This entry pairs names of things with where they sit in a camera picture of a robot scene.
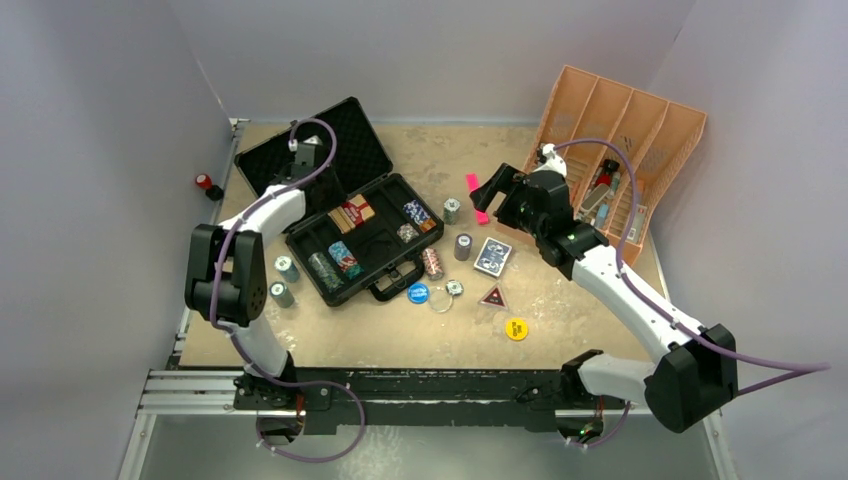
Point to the small white chip pile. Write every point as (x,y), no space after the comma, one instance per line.
(454,288)

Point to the yellow round button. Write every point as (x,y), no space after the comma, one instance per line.
(516,329)

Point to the orange chip stack in case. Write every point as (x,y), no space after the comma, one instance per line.
(427,225)

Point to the green white chip stack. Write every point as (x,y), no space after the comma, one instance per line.
(451,210)

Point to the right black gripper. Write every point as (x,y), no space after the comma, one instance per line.
(507,181)

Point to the red emergency stop button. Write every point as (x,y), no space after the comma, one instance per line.
(211,190)

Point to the purple chip stack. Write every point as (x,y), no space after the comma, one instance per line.
(462,247)

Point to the light blue red chip stack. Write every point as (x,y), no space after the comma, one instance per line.
(345,260)

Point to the blue round dealer button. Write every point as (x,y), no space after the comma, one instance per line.
(418,293)

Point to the red Texas Hold'em card box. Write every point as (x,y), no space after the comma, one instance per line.
(352,213)

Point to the peach plastic desk organizer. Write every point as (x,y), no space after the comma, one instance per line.
(651,137)

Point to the red black item in organizer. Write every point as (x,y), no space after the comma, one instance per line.
(604,174)

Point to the blue white chip stack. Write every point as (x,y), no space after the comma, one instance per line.
(416,212)

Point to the pink highlighter marker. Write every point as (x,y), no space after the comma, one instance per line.
(472,182)

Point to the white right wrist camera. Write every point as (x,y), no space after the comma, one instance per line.
(548,159)

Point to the grey chip stack in case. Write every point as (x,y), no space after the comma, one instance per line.
(407,233)

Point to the red triangular button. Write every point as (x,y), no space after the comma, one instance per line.
(495,298)

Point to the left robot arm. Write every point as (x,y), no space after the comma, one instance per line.
(226,276)

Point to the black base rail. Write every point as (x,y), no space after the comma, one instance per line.
(534,400)

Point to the green chip stack in case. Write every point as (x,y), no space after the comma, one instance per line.
(325,272)

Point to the red white chip stack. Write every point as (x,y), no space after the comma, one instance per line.
(432,264)

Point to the blue playing card deck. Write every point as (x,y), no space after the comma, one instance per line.
(492,257)

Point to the black poker set case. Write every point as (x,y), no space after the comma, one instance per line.
(361,166)

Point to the clear round disc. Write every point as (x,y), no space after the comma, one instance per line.
(440,300)

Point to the teal chip stack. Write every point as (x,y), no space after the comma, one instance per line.
(281,294)
(287,269)

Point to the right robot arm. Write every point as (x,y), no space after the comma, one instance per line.
(691,371)

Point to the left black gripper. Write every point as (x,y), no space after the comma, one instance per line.
(339,197)

